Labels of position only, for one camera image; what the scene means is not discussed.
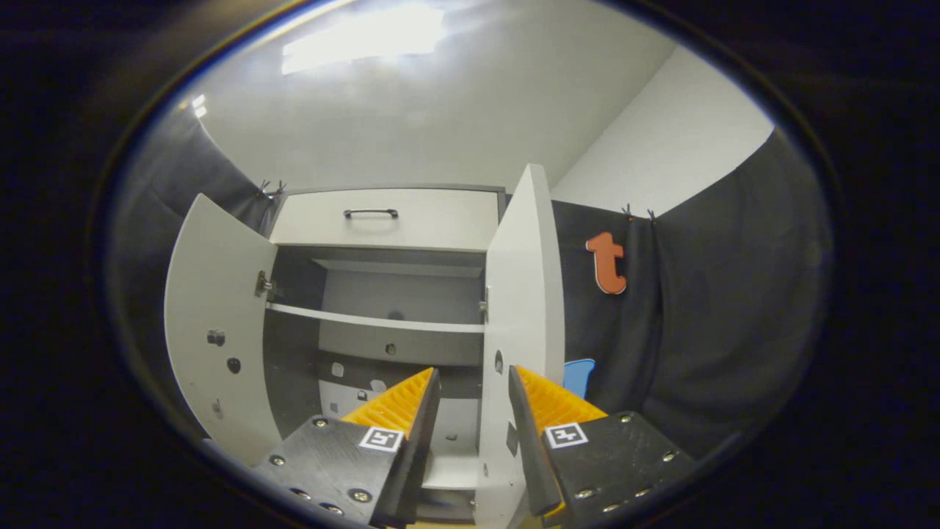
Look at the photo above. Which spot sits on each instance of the white shoe cabinet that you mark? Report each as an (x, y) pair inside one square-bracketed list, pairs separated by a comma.
[(404, 345)]

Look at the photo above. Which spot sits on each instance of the small ceiling light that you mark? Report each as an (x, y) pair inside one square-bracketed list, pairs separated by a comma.
[(199, 105)]

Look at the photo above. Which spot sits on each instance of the white cabinet drawer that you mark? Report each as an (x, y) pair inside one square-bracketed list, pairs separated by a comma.
[(440, 220)]

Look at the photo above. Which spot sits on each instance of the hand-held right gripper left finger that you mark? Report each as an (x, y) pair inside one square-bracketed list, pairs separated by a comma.
[(411, 463)]

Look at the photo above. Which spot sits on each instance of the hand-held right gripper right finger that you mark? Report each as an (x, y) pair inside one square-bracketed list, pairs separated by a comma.
[(532, 455)]

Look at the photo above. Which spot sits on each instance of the ceiling light panel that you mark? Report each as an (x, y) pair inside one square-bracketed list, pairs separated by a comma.
[(360, 37)]

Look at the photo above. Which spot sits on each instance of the white cabinet shelf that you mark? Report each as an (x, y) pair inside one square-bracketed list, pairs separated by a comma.
[(367, 320)]

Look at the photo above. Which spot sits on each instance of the white cabinet door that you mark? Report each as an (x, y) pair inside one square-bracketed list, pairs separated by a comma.
[(525, 294), (213, 279)]

